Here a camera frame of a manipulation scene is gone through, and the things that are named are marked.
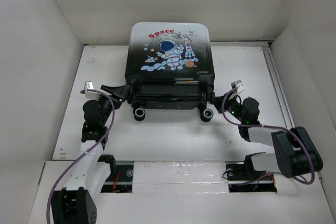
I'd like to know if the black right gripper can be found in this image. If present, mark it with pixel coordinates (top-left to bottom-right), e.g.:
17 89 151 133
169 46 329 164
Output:
208 90 246 123

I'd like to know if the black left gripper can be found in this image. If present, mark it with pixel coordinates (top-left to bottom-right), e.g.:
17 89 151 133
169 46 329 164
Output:
96 85 130 126

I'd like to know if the black white space suitcase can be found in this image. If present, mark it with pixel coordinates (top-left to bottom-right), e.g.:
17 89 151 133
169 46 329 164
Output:
124 22 215 122

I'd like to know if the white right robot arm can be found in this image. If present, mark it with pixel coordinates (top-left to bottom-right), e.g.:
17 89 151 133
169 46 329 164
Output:
212 91 323 178

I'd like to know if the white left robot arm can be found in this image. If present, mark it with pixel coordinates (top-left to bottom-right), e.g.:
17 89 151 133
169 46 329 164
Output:
46 81 131 223

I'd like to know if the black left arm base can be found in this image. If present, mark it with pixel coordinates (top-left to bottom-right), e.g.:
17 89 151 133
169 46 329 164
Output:
98 155 134 193

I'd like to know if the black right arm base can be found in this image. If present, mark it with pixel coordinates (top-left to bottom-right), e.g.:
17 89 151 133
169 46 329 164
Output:
222 156 277 193

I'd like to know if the white foam base cover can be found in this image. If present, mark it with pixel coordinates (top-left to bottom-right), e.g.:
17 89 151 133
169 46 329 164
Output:
132 161 228 195

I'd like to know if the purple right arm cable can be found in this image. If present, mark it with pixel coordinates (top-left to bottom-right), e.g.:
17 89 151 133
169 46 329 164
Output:
219 90 316 185

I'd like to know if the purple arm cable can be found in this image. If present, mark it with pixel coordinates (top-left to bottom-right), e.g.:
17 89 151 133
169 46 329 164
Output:
219 90 316 185
46 90 116 224

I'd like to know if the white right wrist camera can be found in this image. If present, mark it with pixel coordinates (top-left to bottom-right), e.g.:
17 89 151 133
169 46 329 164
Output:
231 80 245 94

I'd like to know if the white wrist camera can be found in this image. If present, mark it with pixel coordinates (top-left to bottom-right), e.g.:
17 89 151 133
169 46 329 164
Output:
231 80 245 94
80 81 96 99

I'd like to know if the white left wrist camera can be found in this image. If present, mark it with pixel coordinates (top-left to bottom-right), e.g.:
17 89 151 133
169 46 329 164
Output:
80 81 96 99

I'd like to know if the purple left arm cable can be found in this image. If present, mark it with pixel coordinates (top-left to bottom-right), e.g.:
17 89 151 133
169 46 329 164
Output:
46 90 116 224

